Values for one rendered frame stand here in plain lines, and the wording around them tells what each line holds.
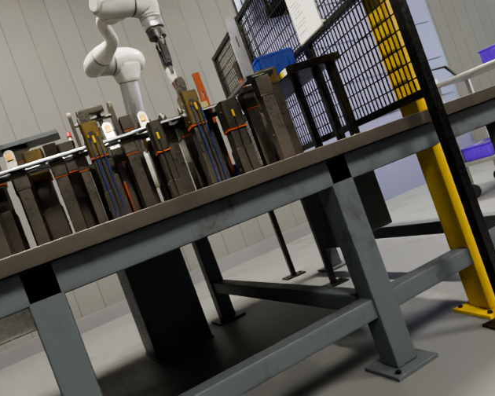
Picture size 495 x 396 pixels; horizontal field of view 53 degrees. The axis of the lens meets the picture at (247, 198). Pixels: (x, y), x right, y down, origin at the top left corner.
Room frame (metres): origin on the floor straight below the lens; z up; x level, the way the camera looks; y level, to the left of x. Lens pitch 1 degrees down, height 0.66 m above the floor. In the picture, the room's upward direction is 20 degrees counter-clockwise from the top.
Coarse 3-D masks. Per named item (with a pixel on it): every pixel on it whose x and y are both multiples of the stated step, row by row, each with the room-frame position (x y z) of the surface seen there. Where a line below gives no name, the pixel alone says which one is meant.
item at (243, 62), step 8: (232, 16) 1.99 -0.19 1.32; (232, 24) 2.01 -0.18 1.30; (232, 32) 2.04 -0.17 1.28; (232, 40) 2.07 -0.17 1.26; (240, 40) 1.97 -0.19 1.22; (240, 48) 2.01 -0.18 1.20; (240, 56) 2.04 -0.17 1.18; (240, 64) 2.08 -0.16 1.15; (248, 64) 2.00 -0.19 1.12; (248, 72) 2.02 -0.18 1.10
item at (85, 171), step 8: (80, 160) 1.82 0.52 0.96; (80, 168) 1.82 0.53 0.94; (88, 168) 1.83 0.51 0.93; (88, 176) 1.82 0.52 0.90; (88, 184) 1.82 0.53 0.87; (88, 192) 1.82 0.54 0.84; (96, 192) 1.83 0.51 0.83; (96, 200) 1.82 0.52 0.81; (96, 208) 1.82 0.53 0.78; (104, 216) 1.83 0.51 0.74
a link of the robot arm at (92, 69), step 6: (90, 54) 2.45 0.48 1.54; (84, 60) 2.53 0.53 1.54; (90, 60) 2.46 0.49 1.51; (114, 60) 2.53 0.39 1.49; (84, 66) 2.53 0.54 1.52; (90, 66) 2.48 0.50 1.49; (96, 66) 2.46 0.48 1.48; (102, 66) 2.47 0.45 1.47; (108, 66) 2.51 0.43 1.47; (114, 66) 2.54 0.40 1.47; (90, 72) 2.52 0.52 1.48; (96, 72) 2.51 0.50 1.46; (102, 72) 2.53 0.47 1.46; (108, 72) 2.55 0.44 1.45; (114, 72) 2.57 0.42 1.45
